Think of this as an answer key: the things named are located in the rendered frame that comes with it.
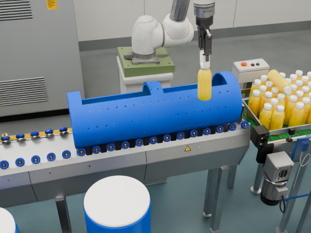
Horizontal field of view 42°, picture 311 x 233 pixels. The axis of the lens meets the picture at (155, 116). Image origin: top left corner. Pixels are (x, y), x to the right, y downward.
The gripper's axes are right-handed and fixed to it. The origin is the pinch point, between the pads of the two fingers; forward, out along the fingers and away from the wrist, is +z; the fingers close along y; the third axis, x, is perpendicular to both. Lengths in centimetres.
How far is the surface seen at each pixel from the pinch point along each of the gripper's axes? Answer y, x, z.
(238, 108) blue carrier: -5.8, 20.2, 33.3
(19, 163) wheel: -8, -93, 43
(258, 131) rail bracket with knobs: 0, 29, 46
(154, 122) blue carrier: -4.7, -24.7, 31.3
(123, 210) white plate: 39, -49, 43
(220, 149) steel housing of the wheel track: -9, 12, 59
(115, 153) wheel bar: -9, -46, 49
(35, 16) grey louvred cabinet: -169, -83, 15
